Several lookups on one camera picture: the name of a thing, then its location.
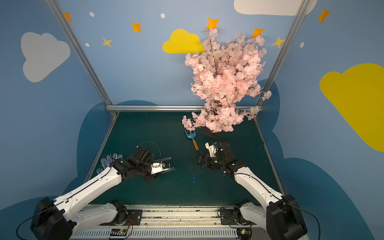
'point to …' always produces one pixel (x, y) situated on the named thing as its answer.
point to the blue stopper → (194, 178)
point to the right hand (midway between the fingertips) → (200, 159)
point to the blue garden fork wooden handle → (196, 145)
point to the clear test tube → (164, 159)
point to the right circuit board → (244, 232)
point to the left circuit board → (118, 232)
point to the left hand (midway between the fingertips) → (159, 167)
